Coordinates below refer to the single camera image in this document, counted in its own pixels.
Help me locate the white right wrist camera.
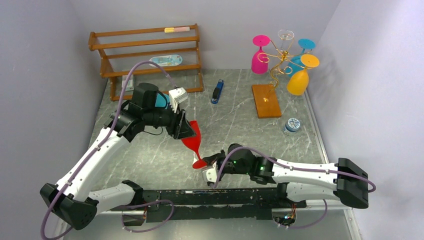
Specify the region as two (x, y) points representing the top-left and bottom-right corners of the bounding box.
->
(201, 165), (219, 188)

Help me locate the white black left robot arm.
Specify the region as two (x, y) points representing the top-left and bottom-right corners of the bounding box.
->
(40, 82), (196, 230)

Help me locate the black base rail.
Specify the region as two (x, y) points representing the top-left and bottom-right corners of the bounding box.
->
(143, 187), (307, 223)

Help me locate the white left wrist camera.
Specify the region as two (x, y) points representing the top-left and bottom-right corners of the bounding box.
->
(168, 87), (189, 113)

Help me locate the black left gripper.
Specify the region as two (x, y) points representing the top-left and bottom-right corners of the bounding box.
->
(145, 100), (197, 141)

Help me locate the yellow plastic wine glass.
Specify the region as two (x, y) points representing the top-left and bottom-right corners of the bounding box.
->
(286, 53), (320, 96)

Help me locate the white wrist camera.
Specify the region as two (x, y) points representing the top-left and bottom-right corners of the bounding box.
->
(168, 87), (189, 113)
(201, 165), (219, 188)

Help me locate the blue white oval package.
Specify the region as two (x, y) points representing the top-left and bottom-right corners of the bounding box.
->
(149, 54), (183, 67)

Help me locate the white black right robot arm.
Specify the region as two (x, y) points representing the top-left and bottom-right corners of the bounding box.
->
(193, 143), (376, 209)

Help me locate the wooden shelf rack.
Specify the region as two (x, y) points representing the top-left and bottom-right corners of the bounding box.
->
(88, 23), (204, 102)

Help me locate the blue stapler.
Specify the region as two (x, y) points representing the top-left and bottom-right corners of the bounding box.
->
(211, 79), (224, 104)

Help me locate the red plastic wine glass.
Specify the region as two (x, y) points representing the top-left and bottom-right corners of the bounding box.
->
(181, 120), (207, 169)

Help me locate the teal plastic wine glass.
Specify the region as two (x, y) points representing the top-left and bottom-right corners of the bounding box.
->
(155, 92), (170, 109)

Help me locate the gold wire wine glass rack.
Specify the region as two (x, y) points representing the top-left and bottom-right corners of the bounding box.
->
(251, 38), (300, 119)

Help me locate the small teal white box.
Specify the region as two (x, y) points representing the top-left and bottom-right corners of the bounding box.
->
(121, 75), (135, 92)

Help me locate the blue hanging wine glass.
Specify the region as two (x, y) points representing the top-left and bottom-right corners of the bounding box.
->
(284, 38), (316, 78)

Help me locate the pink plastic wine glass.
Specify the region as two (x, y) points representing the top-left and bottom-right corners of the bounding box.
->
(251, 34), (270, 75)

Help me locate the clear wine glass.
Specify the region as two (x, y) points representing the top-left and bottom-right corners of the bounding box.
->
(277, 29), (295, 52)

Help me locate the yellow pink eraser bar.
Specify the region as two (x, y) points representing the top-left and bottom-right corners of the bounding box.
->
(164, 26), (191, 34)

